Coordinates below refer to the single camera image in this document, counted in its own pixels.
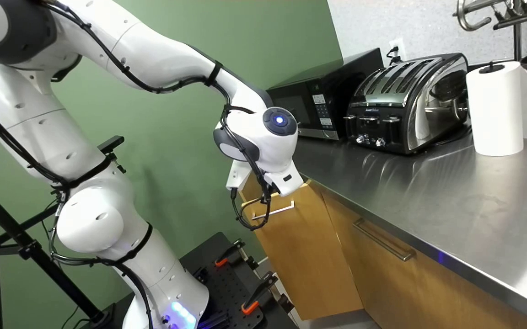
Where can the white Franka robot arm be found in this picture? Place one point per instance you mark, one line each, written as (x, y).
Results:
(99, 212)

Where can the metal hanging rack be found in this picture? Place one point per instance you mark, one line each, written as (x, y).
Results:
(476, 11)

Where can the black paper towel holder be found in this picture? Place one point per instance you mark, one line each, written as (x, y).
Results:
(491, 66)

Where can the white paper towel roll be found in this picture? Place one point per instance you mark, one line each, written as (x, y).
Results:
(494, 110)

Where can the wooden closed cabinet door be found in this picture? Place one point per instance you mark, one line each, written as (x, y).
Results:
(410, 280)

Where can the silver four-slot toaster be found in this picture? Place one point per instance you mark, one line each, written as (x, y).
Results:
(406, 103)

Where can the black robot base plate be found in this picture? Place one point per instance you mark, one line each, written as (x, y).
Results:
(227, 285)

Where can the black camera on tripod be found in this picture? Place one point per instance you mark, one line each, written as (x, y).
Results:
(110, 143)

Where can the black microwave oven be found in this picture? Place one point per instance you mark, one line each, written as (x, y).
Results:
(330, 92)

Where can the black orange clamp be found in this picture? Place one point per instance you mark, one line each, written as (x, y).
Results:
(258, 295)
(229, 254)

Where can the black tripod stand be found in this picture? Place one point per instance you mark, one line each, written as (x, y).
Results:
(26, 247)

